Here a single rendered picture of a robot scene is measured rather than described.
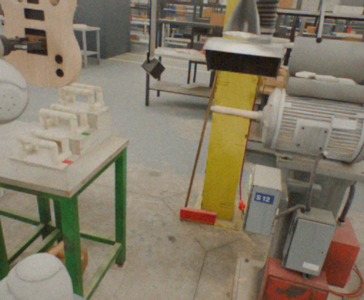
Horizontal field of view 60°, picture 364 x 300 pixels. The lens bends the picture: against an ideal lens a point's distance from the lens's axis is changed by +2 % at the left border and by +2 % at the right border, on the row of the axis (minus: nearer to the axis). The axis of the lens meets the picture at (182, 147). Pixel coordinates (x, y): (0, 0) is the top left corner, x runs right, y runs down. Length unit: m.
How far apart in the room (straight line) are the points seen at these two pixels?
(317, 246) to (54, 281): 0.97
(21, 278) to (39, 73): 0.85
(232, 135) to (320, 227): 1.17
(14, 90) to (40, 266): 0.54
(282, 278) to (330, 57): 0.93
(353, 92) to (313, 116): 0.15
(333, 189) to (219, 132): 1.15
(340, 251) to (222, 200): 1.25
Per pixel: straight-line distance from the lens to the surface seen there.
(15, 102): 0.62
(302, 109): 1.25
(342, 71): 1.40
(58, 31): 1.41
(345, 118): 1.27
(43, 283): 0.97
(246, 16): 1.16
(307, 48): 1.37
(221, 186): 2.53
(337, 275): 1.64
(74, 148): 1.59
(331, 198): 1.41
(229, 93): 2.23
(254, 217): 1.15
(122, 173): 1.82
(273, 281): 1.52
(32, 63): 1.51
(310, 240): 1.39
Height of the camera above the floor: 1.65
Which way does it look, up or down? 25 degrees down
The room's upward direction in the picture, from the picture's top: 5 degrees clockwise
